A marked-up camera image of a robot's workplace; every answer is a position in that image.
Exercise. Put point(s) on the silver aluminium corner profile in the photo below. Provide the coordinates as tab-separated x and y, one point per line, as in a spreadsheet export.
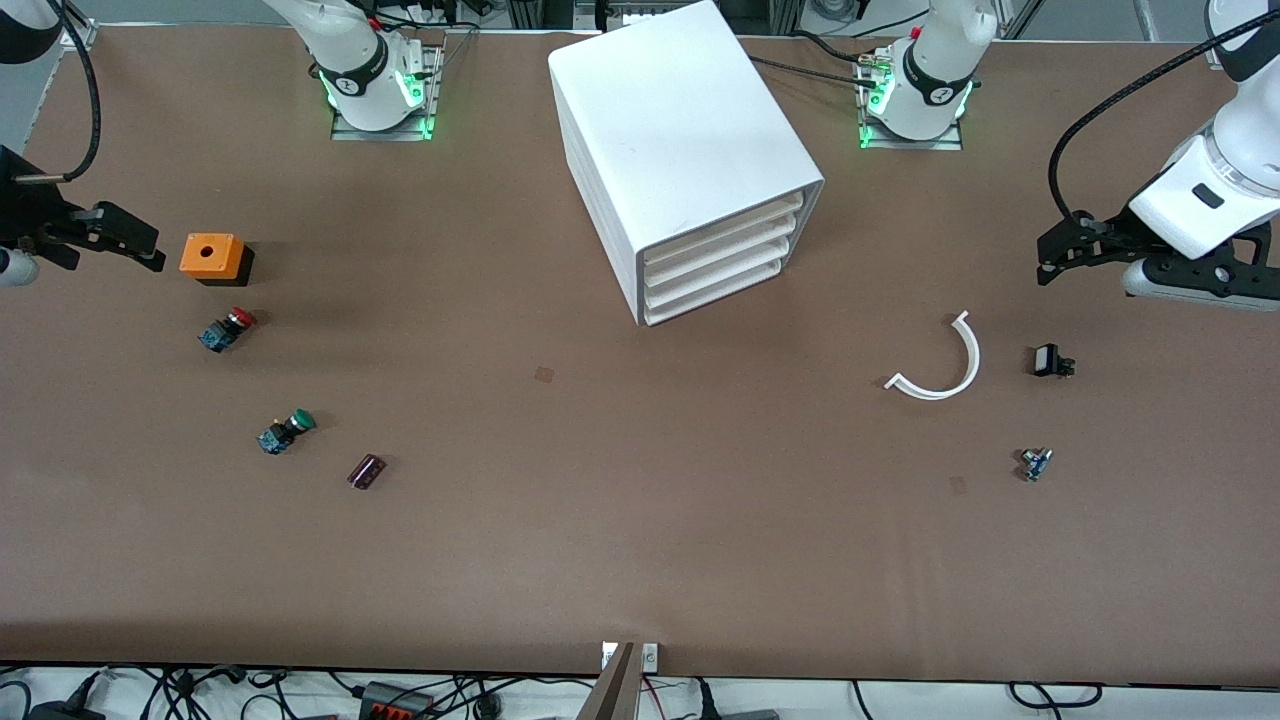
80	38

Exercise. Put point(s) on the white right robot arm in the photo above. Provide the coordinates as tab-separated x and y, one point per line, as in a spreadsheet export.
360	70

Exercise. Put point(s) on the green push button blue base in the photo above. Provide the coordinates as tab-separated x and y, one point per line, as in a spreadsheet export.
285	430

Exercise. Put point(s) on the black power strip red switches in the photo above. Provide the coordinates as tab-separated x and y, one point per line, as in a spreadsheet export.
395	705

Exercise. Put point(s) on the brown aluminium profile post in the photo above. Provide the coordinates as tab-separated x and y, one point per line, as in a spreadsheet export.
615	690

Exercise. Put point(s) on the small blue potentiometer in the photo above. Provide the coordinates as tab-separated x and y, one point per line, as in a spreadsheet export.
1036	464

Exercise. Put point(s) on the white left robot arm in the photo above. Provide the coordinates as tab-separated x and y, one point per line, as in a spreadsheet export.
930	80

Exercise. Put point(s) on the grey left arm base plate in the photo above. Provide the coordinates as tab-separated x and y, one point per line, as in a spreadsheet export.
945	143

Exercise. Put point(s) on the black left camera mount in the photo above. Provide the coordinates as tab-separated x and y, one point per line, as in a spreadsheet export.
1230	265

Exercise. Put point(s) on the red push button blue base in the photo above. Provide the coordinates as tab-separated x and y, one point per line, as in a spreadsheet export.
225	330

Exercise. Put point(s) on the white semicircular plastic bracket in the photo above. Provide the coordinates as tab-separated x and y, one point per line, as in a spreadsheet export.
970	355

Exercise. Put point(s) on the purple cylindrical capacitor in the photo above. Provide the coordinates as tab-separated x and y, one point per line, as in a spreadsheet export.
366	472

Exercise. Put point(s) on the white drawer cabinet housing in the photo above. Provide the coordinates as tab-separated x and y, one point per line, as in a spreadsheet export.
680	120

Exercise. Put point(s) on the white cabinet drawer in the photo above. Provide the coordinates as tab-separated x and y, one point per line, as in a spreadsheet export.
720	285
720	252
720	268
720	237

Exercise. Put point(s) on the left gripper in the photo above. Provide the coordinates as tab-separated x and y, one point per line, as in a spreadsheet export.
1112	233

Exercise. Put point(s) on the orange button box black base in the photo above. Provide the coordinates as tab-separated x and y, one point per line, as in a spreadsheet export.
207	255

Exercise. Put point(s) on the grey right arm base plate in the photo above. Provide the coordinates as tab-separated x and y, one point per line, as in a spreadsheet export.
350	130

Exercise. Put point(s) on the black power adapter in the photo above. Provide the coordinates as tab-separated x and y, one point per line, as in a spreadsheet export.
65	712

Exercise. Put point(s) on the black square switch white face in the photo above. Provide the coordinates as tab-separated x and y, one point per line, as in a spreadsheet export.
1047	360

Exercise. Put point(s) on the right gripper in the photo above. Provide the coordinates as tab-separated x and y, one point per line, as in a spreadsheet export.
30	210

